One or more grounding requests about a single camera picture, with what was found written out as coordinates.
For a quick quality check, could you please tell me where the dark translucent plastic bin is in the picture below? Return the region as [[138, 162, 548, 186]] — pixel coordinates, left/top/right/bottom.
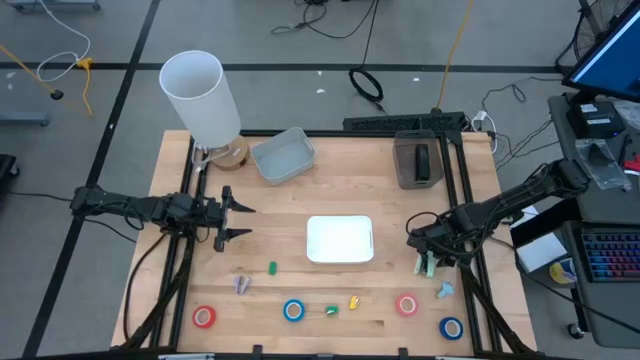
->
[[392, 128, 445, 191]]

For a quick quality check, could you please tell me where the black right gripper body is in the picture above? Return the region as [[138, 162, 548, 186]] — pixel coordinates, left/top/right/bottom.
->
[[407, 223, 457, 267]]

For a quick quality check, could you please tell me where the yellow hanging cable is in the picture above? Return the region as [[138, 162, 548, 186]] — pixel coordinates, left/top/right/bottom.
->
[[437, 0, 476, 111]]

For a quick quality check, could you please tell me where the black mini computer box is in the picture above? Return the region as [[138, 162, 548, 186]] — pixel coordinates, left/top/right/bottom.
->
[[565, 100, 627, 140]]

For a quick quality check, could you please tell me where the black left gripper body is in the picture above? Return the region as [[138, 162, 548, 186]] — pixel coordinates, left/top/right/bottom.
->
[[202, 186, 233, 253]]

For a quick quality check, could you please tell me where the black stapler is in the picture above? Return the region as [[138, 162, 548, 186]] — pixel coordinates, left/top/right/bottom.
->
[[414, 143, 432, 184]]

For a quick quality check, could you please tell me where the mint green stapler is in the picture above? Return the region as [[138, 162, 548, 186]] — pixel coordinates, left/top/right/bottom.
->
[[412, 251, 437, 279]]

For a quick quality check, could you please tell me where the light grey plastic bin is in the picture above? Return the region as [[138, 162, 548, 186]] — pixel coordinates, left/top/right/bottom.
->
[[250, 126, 317, 187]]

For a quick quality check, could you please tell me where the black coiled cable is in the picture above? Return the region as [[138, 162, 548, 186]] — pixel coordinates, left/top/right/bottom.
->
[[348, 0, 385, 114]]

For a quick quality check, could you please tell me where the white shade wooden base lamp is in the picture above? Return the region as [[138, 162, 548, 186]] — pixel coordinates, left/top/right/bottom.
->
[[158, 49, 250, 172]]

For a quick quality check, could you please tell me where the dark blue tape roll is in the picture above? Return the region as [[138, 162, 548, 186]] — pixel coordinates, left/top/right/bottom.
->
[[438, 316, 465, 342]]

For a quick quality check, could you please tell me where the black wire fan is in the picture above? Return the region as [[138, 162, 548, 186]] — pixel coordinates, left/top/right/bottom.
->
[[554, 0, 636, 76]]

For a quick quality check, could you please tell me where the grey computer desk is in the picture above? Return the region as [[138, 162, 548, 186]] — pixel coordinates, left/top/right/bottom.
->
[[547, 92, 640, 350]]

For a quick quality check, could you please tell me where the black perforated bar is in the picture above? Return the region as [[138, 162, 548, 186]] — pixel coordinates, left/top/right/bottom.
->
[[342, 111, 467, 134]]

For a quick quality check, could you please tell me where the grey stand foot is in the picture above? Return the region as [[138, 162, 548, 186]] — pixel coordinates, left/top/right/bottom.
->
[[0, 112, 50, 127], [4, 0, 101, 14]]

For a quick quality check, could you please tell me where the pink tape roll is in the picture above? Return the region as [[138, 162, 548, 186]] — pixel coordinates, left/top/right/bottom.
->
[[394, 293, 420, 319]]

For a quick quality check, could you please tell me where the white floor cable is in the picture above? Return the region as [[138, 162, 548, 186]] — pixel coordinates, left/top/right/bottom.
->
[[37, 0, 93, 84]]

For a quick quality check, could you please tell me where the white plastic bin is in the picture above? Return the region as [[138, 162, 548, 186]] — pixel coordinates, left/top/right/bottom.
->
[[305, 214, 375, 265]]

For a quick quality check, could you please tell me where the yellow floor cable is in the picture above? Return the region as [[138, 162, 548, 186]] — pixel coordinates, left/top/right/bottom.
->
[[74, 56, 95, 117]]

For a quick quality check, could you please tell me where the black computer monitor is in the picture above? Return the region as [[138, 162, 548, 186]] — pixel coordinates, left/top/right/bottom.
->
[[561, 0, 640, 105]]

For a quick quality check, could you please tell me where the light blue tape roll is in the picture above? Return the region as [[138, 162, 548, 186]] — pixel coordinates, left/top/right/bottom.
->
[[282, 298, 307, 324]]

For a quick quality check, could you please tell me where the white cardboard box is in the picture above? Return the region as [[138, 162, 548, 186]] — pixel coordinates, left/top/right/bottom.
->
[[516, 232, 569, 275]]

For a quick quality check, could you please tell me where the backlit rainbow keyboard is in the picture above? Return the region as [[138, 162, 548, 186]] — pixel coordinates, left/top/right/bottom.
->
[[581, 229, 640, 284]]

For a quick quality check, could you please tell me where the clear plastic bag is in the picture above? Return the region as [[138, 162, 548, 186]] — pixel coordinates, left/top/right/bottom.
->
[[573, 137, 633, 192]]

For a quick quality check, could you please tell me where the red tape roll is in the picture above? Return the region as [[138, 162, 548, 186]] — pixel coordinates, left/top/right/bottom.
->
[[192, 305, 218, 330]]

